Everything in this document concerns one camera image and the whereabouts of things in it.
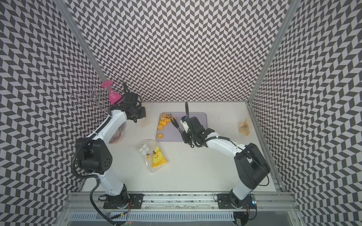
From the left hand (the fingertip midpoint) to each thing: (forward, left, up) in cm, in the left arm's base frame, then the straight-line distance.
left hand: (142, 114), depth 90 cm
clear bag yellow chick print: (-22, -8, -11) cm, 26 cm away
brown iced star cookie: (+10, -15, -14) cm, 23 cm away
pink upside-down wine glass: (+11, +19, +5) cm, 23 cm away
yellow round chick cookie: (0, -9, -15) cm, 18 cm away
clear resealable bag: (-1, -70, -14) cm, 72 cm away
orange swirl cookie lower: (-7, -10, -15) cm, 19 cm away
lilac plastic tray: (-3, -17, -17) cm, 25 cm away
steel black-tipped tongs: (-5, -22, -4) cm, 23 cm away
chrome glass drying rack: (+2, +27, +14) cm, 30 cm away
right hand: (-13, -27, -7) cm, 31 cm away
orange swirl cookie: (+11, -11, -14) cm, 21 cm away
